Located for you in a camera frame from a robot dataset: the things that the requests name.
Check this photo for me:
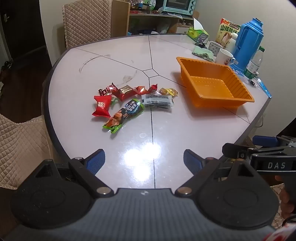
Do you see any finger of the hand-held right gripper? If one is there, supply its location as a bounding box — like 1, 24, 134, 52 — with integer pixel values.
222, 143, 296, 161
253, 136, 296, 147

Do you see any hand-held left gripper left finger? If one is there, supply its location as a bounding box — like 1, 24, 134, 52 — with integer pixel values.
30, 149, 114, 198

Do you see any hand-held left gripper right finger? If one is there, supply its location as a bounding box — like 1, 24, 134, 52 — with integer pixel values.
174, 149, 262, 198

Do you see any large red pillow packet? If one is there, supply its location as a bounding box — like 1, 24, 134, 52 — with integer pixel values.
92, 95, 113, 118

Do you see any green snack packet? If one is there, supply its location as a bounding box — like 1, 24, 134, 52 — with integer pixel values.
103, 99, 144, 133

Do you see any black clear snack packet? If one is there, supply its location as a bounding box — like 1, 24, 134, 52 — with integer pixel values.
142, 94, 174, 113

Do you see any orange plastic tray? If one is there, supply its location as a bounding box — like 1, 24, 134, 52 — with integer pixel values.
176, 57, 255, 108

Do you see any dark red striped candy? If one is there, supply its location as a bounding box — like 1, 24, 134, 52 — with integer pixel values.
98, 83, 117, 96

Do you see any red gold snack packet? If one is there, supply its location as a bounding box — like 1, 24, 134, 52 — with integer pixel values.
112, 85, 138, 101

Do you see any person's right hand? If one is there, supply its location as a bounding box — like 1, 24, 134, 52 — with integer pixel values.
275, 175, 296, 220

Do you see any blue white tube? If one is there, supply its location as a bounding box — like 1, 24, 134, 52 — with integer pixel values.
255, 78, 272, 99

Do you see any black white lip balm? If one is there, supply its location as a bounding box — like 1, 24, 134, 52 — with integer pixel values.
240, 75, 257, 87

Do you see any red white cloth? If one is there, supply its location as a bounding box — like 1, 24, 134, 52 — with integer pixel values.
266, 222, 296, 241

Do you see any clear water bottle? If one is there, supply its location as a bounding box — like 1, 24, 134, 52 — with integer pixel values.
243, 46, 265, 80

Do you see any white cartoon mug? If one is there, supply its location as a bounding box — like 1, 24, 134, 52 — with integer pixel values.
215, 48, 236, 66

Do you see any blue thermos jug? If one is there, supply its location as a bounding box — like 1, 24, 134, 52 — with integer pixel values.
232, 17, 264, 71

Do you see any green cloth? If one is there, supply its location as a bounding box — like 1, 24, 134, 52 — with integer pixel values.
192, 46, 215, 62

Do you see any white jar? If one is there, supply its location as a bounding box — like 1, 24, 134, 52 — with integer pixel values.
228, 32, 240, 55

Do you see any white dotted mug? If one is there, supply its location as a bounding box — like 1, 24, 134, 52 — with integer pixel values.
208, 41, 223, 57

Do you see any yellow green snack box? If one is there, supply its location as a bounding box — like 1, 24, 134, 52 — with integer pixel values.
217, 18, 242, 47

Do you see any grey phone stand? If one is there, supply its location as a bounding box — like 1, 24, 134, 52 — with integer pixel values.
196, 32, 210, 45

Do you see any green tissue pack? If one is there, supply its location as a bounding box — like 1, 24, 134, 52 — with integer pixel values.
187, 18, 210, 42

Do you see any quilted beige chair back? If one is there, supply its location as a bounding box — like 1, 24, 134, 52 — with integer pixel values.
62, 0, 112, 49

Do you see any wooden shelf unit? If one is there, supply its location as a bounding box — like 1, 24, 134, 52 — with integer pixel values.
111, 0, 199, 37

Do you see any teal toaster oven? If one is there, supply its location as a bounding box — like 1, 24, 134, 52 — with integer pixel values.
161, 0, 197, 17

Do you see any dark door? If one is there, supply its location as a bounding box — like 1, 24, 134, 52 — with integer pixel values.
0, 7, 12, 67

